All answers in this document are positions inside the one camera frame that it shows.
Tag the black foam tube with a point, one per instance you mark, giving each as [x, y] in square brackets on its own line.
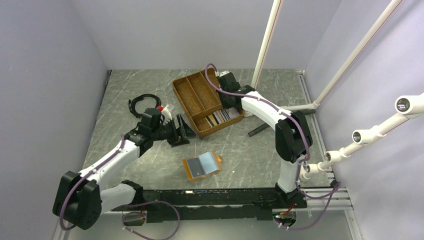
[265, 126]

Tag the stack of credit cards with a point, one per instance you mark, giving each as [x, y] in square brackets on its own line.
[222, 116]

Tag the grey credit card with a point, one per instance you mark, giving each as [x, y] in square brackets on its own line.
[195, 167]

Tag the brown woven divider tray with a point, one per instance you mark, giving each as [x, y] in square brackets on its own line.
[200, 101]

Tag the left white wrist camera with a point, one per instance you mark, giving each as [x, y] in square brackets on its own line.
[166, 111]

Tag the orange leather card holder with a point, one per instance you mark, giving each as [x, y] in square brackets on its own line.
[211, 163]

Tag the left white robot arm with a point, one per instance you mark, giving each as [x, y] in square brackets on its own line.
[83, 196]

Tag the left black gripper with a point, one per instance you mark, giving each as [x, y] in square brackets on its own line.
[180, 135]

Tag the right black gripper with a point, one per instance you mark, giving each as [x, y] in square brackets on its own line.
[225, 104]

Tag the white pvc pipe frame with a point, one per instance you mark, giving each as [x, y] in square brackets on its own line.
[351, 31]

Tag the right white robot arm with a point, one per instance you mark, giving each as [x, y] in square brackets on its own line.
[292, 134]

